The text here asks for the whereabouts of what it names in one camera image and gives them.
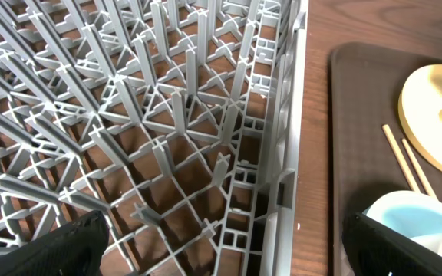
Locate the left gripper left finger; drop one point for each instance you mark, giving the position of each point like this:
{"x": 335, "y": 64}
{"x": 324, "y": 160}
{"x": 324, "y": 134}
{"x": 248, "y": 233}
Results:
{"x": 63, "y": 249}

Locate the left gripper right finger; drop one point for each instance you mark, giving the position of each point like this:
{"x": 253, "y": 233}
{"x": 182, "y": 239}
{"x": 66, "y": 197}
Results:
{"x": 374, "y": 249}

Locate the grey dishwasher rack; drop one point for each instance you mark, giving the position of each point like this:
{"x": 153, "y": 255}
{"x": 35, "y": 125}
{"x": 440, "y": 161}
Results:
{"x": 177, "y": 122}

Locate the light blue bowl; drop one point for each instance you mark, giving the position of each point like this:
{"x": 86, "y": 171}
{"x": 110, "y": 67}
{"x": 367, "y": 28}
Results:
{"x": 412, "y": 214}

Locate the wooden chopstick left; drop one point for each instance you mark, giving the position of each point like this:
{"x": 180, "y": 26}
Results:
{"x": 400, "y": 158}

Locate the wooden chopstick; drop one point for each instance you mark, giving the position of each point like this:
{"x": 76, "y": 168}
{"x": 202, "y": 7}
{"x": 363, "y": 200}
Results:
{"x": 400, "y": 158}
{"x": 420, "y": 173}

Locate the wooden chopstick right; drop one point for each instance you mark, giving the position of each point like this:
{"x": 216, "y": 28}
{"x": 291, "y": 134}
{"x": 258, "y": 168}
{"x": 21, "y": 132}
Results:
{"x": 420, "y": 173}

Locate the yellow plate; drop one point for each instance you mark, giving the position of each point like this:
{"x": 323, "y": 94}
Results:
{"x": 420, "y": 112}

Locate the dark brown serving tray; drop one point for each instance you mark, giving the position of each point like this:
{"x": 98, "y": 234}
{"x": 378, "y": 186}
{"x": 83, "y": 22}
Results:
{"x": 366, "y": 82}

